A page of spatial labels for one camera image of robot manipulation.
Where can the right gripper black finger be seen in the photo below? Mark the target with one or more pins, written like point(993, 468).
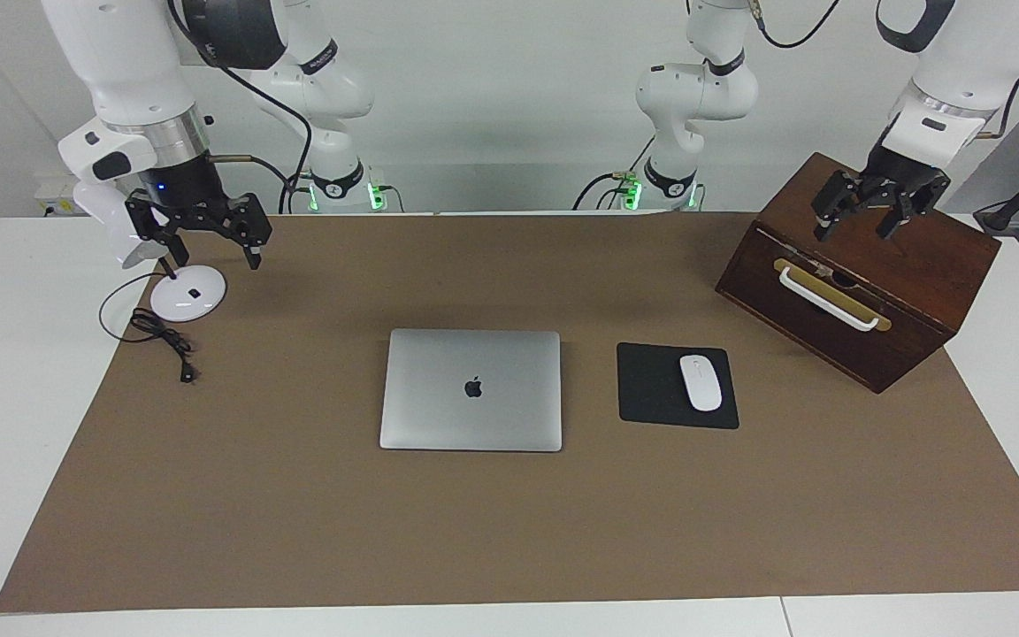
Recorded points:
point(151, 221)
point(251, 221)

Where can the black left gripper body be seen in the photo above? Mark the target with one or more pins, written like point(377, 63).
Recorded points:
point(903, 175)

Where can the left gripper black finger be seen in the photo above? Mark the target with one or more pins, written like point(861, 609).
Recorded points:
point(837, 199)
point(916, 199)

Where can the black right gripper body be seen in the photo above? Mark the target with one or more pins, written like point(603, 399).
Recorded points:
point(180, 186)

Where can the grey aluminium laptop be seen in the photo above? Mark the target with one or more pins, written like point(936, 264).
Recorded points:
point(470, 407)

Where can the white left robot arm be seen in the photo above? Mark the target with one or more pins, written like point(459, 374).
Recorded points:
point(695, 97)

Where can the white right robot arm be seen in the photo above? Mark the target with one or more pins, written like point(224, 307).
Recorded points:
point(120, 62)

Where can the dark brown wooden box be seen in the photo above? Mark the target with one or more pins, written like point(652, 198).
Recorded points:
point(881, 265)

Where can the white desk lamp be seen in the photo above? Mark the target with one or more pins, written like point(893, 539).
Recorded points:
point(191, 296)

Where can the brass plate on box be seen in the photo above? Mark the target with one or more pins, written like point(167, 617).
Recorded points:
point(883, 322)

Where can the white computer mouse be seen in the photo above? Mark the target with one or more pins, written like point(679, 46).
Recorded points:
point(701, 382)

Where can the black mouse pad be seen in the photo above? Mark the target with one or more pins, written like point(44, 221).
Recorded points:
point(651, 389)

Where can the brown table mat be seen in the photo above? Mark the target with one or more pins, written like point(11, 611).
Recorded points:
point(509, 531)

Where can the white wall power strip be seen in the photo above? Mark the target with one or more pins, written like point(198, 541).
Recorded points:
point(54, 190)

